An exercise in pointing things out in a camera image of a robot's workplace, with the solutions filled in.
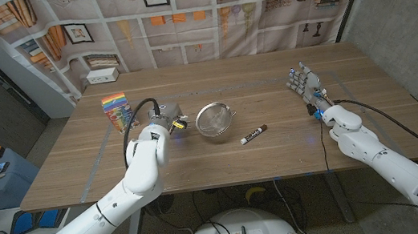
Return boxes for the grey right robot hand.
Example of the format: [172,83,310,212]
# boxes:
[283,58,334,119]

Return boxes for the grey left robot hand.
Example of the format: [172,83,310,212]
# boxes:
[145,99,191,138]

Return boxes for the metal mesh sieve black handle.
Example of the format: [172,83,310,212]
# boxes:
[181,99,240,142]

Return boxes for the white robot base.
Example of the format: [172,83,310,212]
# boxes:
[180,201,301,234]

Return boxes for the rainbow marker box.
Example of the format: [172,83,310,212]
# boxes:
[99,90,142,137]

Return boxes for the brown marker white cap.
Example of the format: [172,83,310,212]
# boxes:
[238,123,270,146]

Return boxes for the white power outlet box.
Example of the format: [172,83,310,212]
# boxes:
[85,66,121,86]

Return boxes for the printed bookshelf backdrop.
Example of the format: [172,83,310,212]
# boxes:
[0,0,385,117]

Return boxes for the black round fan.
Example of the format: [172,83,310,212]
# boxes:
[140,193,177,219]

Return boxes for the grey table leg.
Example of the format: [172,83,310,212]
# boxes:
[323,170,357,226]

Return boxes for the yellow object under table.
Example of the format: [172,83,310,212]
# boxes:
[243,184,269,205]

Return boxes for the white table leg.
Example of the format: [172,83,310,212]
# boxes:
[122,206,147,234]

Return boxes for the blue storage box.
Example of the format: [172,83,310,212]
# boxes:
[0,143,47,220]

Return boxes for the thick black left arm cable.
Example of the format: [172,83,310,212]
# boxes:
[116,96,168,169]

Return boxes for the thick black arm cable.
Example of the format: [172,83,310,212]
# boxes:
[332,88,418,190]
[116,96,168,169]

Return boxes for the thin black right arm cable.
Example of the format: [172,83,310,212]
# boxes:
[316,103,418,234]

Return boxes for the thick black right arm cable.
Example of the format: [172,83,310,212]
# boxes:
[332,88,418,190]

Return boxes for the black floor cable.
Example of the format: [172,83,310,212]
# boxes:
[273,174,323,234]

